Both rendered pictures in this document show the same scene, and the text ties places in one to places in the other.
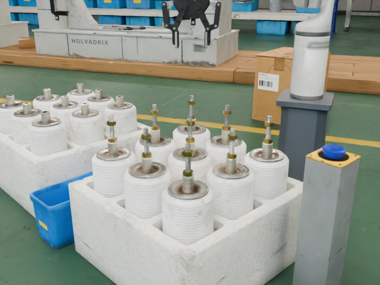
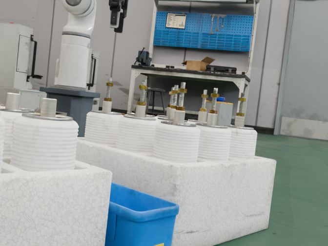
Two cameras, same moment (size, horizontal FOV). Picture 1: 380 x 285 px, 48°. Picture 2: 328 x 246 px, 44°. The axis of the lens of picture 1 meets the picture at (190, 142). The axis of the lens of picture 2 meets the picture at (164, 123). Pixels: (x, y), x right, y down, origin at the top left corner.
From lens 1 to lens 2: 1.42 m
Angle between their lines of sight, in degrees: 93
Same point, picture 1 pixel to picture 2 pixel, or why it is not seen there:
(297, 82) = (79, 75)
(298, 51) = (80, 50)
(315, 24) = (90, 29)
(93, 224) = (205, 195)
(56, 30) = not seen: outside the picture
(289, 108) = (82, 98)
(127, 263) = (236, 205)
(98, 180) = (195, 148)
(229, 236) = not seen: hidden behind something
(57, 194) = (110, 216)
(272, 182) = not seen: hidden behind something
